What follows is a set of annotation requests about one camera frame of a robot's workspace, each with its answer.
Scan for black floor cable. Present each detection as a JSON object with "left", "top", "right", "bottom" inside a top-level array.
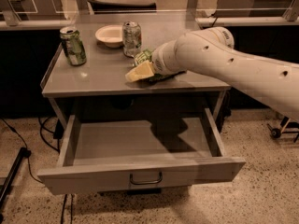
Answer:
[{"left": 0, "top": 118, "right": 45, "bottom": 185}]

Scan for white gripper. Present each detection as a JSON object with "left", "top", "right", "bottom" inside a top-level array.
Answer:
[{"left": 125, "top": 40, "right": 185, "bottom": 82}]

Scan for white bowl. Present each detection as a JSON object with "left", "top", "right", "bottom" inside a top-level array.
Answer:
[{"left": 95, "top": 25, "right": 123, "bottom": 48}]

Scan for green soda can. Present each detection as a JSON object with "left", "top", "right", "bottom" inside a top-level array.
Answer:
[{"left": 60, "top": 26, "right": 87, "bottom": 66}]

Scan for grey cabinet table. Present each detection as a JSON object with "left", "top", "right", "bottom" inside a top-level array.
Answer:
[{"left": 42, "top": 11, "right": 230, "bottom": 124}]

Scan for green jalapeno chip bag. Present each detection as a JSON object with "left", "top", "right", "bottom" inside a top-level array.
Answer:
[{"left": 133, "top": 49, "right": 184, "bottom": 83}]

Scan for open grey top drawer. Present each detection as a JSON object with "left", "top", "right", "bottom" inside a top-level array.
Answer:
[{"left": 37, "top": 108, "right": 245, "bottom": 195}]

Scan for black power cables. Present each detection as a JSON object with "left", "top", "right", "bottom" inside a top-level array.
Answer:
[{"left": 37, "top": 115, "right": 64, "bottom": 154}]

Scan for silver soda can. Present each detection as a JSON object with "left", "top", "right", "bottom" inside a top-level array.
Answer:
[{"left": 122, "top": 21, "right": 142, "bottom": 58}]

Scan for black stand base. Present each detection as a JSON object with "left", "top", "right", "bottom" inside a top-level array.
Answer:
[{"left": 0, "top": 147, "right": 31, "bottom": 209}]

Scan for metal drawer handle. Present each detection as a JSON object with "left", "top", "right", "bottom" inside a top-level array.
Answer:
[{"left": 129, "top": 172, "right": 163, "bottom": 186}]

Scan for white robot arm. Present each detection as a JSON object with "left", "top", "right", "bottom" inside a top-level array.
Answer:
[{"left": 125, "top": 27, "right": 299, "bottom": 121}]

